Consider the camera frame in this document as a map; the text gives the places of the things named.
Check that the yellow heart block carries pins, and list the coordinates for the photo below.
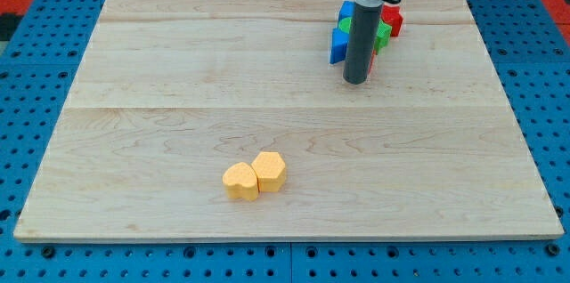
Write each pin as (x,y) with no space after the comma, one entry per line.
(240,181)

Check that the red thin block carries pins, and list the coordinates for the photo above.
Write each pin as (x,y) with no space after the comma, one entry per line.
(371,63)

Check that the green star block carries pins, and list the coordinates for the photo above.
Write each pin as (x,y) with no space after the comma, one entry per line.
(382,36)

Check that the blue cube block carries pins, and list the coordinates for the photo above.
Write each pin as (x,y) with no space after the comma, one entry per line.
(346,10)

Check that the green round block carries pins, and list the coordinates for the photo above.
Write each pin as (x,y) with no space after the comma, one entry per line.
(344,25)

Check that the grey cylindrical pointer rod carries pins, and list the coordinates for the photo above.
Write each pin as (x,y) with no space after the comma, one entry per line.
(362,36)

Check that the light wooden board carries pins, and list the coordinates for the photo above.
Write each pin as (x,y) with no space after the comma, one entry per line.
(171,93)

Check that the blue triangular block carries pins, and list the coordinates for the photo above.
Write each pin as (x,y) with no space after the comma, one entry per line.
(339,42)

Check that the yellow hexagon block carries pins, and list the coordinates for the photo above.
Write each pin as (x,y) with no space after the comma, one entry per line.
(271,171)

